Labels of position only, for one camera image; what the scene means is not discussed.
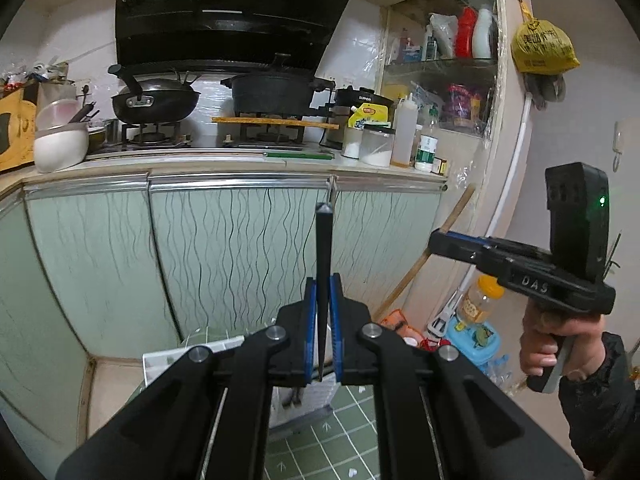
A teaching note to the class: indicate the gas stove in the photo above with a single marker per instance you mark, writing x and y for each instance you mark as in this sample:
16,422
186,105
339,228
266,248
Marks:
200,142

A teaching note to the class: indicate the small yellow label jar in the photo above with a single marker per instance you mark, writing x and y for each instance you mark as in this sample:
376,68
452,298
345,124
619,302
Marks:
440,166

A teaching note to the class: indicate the wooden cutting board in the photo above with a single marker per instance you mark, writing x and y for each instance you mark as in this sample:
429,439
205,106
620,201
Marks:
260,120

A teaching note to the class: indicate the clear jar white powder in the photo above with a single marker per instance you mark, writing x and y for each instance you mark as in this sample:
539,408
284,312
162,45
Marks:
377,152

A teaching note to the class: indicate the person's right forearm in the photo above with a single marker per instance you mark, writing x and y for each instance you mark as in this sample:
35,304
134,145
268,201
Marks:
605,400

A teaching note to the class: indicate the black cast iron pot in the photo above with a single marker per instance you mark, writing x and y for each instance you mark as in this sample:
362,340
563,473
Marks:
275,95

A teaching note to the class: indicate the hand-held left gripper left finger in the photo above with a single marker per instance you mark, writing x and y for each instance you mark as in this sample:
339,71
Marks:
311,340

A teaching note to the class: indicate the green plastic strip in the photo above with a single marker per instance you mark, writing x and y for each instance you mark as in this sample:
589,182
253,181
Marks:
300,156

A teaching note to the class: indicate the black range hood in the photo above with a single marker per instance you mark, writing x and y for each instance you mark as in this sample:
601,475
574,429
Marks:
225,10

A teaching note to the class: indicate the orange bag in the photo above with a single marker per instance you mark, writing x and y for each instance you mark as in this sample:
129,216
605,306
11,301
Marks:
400,322

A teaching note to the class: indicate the black wok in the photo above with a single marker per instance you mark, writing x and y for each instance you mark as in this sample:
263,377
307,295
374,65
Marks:
155,105

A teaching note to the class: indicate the white pipe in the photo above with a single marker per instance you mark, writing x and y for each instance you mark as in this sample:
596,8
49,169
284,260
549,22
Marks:
521,130

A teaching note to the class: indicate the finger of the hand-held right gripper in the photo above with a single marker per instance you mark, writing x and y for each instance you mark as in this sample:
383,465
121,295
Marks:
452,249
500,247

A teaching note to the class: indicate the wooden broom stick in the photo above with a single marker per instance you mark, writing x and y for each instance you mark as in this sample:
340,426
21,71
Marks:
451,220

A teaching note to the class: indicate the white plastic clamp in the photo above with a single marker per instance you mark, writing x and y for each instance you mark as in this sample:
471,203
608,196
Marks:
442,320

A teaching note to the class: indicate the green frog toy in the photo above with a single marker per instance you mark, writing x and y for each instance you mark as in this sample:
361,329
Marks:
482,337

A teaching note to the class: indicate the white bowl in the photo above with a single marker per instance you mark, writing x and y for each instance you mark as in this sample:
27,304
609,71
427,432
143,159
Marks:
60,150

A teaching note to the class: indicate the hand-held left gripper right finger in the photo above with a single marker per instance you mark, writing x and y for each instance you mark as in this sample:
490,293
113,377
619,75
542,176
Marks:
336,340

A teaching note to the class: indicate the white plastic bottle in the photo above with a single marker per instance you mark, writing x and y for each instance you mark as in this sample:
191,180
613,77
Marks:
484,35

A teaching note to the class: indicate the grey hanging cloth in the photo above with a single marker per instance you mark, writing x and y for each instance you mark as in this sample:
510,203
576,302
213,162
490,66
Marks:
545,90

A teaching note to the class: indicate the red plastic bottle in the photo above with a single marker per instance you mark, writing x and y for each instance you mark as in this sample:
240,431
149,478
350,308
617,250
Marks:
465,35

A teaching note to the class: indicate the purple package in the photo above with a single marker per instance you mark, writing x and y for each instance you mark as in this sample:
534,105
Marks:
462,105

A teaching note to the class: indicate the yellow plastic bag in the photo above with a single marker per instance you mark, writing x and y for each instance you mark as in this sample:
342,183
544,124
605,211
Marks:
545,47

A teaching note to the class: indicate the metal cabinet hook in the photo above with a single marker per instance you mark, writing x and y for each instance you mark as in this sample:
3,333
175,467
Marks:
332,190

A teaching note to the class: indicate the yellow spout pouch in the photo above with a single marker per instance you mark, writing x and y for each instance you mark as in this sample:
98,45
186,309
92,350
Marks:
367,115

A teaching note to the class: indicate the white grey chopstick holder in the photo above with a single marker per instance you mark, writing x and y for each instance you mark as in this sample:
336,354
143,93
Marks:
165,360

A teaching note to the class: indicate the green label bottle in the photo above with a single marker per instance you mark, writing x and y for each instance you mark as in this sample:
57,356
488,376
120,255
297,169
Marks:
426,152

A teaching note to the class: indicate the black chopstick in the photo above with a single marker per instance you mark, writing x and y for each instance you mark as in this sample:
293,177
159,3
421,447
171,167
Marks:
324,250

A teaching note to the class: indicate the pack of water bottles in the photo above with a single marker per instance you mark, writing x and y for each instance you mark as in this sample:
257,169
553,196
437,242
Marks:
500,367

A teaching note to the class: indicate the black blender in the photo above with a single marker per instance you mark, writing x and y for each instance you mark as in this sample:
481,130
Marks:
350,97

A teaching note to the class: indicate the yellow lid plastic jar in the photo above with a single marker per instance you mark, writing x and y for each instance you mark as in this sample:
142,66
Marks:
477,305

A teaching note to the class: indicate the person's right hand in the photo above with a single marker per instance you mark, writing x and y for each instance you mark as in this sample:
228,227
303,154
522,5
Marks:
537,345

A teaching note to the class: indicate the yellow wooden box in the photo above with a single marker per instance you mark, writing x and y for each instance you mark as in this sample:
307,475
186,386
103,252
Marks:
15,130

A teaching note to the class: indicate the white squeeze bottle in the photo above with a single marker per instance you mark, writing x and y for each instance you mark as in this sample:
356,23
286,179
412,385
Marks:
404,135

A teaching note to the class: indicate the blue plastic container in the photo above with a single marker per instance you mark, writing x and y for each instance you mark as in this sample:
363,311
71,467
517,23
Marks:
462,345

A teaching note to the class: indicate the white plastic bag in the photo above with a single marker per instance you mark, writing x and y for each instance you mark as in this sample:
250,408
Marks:
442,32

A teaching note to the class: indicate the glass wall shelf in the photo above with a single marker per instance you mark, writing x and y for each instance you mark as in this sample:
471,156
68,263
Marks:
450,62

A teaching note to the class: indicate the small white powder jar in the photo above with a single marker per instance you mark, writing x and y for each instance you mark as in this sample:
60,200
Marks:
351,145

